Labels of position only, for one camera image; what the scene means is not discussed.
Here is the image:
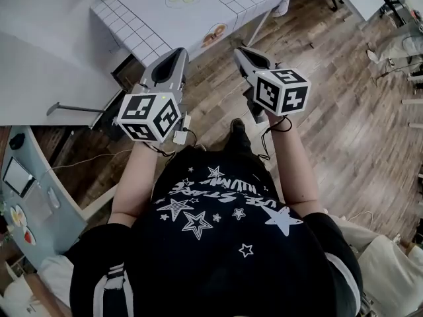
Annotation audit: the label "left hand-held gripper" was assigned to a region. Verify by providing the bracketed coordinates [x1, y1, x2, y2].
[115, 47, 190, 144]

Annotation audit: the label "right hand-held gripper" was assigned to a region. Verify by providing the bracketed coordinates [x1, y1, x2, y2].
[233, 47, 312, 125]

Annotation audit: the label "person's right forearm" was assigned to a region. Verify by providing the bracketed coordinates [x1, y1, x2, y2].
[266, 114, 327, 216]

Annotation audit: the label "person's left forearm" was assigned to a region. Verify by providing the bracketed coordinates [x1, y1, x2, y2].
[108, 140, 166, 224]

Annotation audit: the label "white table leg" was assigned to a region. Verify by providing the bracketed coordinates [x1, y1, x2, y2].
[247, 7, 276, 47]

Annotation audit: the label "person's dark shoe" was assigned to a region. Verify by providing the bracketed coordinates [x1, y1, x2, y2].
[230, 118, 246, 135]

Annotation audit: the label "white adapter box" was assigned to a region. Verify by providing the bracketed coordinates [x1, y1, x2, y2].
[173, 114, 193, 145]

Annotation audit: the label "person's black trousers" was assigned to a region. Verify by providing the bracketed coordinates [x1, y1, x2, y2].
[223, 129, 257, 160]

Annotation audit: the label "grey metal bar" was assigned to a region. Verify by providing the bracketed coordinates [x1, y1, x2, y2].
[46, 102, 107, 117]

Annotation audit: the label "small black round object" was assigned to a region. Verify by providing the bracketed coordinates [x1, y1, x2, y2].
[9, 133, 26, 151]

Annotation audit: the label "light blue desk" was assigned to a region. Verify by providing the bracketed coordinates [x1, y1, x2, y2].
[0, 125, 87, 270]

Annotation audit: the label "tablet with white screen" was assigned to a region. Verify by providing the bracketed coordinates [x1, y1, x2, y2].
[2, 156, 36, 198]

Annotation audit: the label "black star-print shirt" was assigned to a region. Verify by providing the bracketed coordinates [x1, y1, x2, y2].
[67, 145, 364, 317]

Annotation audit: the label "white flower-shaped dish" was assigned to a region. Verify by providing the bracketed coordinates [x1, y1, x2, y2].
[9, 205, 28, 227]

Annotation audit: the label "white cushion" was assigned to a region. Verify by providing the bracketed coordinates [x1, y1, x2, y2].
[0, 255, 75, 317]

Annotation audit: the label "beige cushioned seat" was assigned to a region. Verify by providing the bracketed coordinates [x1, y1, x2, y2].
[335, 215, 423, 317]

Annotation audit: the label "black wrist cord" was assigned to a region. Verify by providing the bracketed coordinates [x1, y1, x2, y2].
[260, 116, 293, 160]

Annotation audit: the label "white floor cable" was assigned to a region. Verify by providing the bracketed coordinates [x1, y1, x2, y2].
[46, 149, 133, 174]

